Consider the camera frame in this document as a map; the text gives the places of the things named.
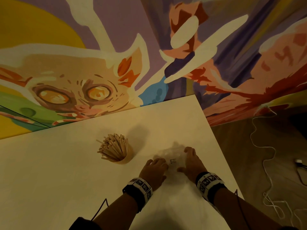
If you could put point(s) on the tan round cup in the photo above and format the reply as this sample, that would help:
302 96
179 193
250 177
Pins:
126 158

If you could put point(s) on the person's right thumb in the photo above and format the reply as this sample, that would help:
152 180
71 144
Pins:
181 169

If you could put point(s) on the person's right hand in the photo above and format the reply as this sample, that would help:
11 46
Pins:
194 166

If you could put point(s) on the person's left fingers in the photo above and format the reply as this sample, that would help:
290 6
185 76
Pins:
156 161

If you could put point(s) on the black marker wristband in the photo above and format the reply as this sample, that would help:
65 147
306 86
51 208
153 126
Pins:
139 189
209 184

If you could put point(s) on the person's right forearm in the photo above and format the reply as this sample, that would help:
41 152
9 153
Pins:
239 210

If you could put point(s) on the clear plastic bag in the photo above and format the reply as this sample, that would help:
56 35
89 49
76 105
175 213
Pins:
174 155

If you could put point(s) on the person's left hand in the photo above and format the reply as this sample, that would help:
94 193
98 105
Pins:
153 173

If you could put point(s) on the black sleeve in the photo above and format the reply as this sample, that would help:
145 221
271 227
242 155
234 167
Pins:
84 224

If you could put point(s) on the person's left forearm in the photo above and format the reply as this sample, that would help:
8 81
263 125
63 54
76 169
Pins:
120 214

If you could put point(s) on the white plug adapter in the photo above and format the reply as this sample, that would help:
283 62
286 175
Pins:
299 162

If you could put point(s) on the bundle of wooden sticks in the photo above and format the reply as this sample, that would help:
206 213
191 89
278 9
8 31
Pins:
114 147

